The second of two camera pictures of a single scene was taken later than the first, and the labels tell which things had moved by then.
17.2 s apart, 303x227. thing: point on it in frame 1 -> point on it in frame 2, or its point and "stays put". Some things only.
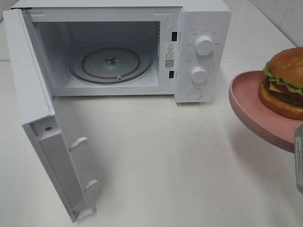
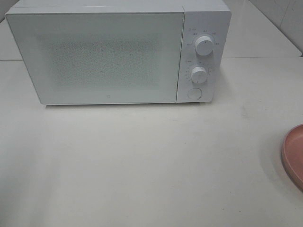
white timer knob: (199, 74) stays put
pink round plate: (244, 89) -> (292, 154)
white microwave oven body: (179, 48) stays put
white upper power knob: (204, 46) stays put
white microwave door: (38, 118) -> (100, 57)
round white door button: (194, 93) stays put
